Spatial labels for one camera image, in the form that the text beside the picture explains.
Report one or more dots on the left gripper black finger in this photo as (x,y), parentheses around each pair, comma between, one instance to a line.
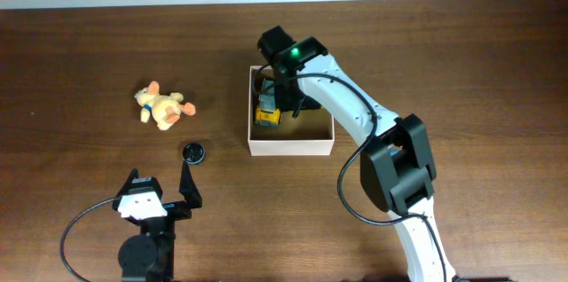
(132,176)
(188,189)

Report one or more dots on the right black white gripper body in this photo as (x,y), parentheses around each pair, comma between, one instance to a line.
(288,97)

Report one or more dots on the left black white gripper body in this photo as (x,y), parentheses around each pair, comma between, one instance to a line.
(176,210)

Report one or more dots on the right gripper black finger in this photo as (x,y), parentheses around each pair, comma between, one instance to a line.
(269,95)
(298,108)

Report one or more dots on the yellow grey toy dump truck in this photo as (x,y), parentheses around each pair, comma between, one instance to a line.
(266,117)

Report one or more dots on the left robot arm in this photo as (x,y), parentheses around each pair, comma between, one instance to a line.
(150,255)

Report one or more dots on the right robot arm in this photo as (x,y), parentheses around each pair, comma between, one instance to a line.
(396,164)

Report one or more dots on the white cardboard box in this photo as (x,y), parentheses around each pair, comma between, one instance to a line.
(312,132)

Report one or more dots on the black round lid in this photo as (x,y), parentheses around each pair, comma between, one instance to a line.
(193,153)

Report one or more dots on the yellow plush duck toy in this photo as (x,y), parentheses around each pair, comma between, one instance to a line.
(165,110)

